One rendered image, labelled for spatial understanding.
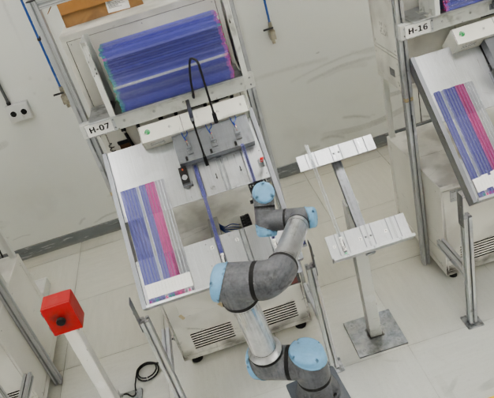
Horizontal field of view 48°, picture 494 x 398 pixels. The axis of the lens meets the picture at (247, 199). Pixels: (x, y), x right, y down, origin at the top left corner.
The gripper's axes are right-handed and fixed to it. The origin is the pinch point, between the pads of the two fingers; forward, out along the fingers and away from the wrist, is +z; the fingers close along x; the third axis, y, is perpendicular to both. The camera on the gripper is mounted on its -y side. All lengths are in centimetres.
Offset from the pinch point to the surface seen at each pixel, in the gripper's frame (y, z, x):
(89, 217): 27, 201, 117
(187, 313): -42, 50, 49
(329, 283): -58, 95, -28
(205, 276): -23.6, 6.5, 31.4
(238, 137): 28.7, 12.8, 0.1
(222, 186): 10.5, 15.2, 13.4
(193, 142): 32.4, 14.6, 19.3
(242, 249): -17.5, 8.0, 13.1
